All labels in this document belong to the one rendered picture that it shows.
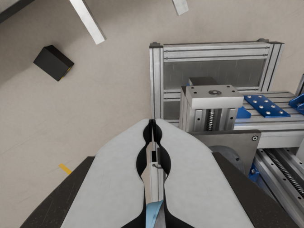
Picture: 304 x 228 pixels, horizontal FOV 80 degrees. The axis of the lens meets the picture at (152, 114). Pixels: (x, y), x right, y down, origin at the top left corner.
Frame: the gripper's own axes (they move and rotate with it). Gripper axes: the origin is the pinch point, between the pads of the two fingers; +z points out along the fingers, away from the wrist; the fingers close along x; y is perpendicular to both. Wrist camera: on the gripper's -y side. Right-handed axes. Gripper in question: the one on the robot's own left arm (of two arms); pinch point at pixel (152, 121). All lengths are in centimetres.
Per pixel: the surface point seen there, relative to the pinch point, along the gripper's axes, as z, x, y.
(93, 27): 48, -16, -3
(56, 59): 120, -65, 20
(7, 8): 62, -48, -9
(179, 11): 45.7, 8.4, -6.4
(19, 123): 132, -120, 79
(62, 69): 120, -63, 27
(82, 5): 48, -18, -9
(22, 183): 132, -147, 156
